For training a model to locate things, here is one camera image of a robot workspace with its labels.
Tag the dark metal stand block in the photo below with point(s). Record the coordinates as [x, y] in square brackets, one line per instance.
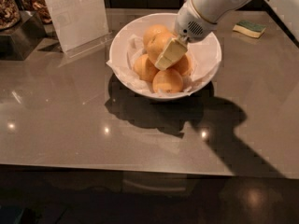
[17, 42]

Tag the orange fruit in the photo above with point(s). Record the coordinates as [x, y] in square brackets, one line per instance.
[156, 45]
[183, 66]
[145, 68]
[152, 31]
[169, 81]

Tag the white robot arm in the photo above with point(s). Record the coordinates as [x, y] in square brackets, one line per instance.
[288, 13]

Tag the white paper bowl liner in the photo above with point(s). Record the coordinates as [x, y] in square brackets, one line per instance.
[132, 56]

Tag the clear acrylic sign holder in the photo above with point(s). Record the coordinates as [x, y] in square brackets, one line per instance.
[80, 25]

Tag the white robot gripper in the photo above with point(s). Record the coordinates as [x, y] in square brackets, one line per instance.
[191, 21]

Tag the glass jar of nuts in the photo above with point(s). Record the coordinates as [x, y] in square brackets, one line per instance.
[9, 14]

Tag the yellow green sponge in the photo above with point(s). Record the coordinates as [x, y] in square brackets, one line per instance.
[249, 29]

